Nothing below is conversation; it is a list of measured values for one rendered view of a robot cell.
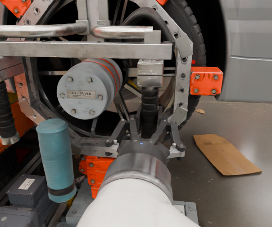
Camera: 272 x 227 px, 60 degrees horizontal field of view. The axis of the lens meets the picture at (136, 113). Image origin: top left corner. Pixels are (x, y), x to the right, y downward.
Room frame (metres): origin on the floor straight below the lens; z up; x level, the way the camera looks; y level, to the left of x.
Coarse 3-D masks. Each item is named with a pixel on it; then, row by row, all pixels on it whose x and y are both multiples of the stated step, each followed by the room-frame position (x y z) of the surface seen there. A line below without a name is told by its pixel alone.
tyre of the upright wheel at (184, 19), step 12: (168, 0) 0.74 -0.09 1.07; (180, 0) 0.74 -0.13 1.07; (168, 12) 0.74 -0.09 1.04; (180, 12) 0.74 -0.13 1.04; (192, 12) 0.75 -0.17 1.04; (180, 24) 0.74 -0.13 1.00; (192, 24) 0.73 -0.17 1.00; (192, 36) 0.73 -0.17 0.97; (204, 48) 0.74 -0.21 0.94; (192, 60) 0.73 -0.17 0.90; (204, 60) 0.73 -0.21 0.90; (192, 96) 0.73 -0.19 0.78; (192, 108) 0.73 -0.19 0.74
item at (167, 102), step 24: (72, 0) 0.78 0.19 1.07; (120, 0) 0.78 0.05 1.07; (48, 24) 0.81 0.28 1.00; (120, 24) 0.78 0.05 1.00; (48, 72) 0.82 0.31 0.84; (168, 72) 0.78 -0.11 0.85; (48, 96) 0.81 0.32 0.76; (120, 96) 0.78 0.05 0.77; (168, 96) 0.81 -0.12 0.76; (72, 120) 0.81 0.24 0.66; (96, 120) 0.80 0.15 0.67
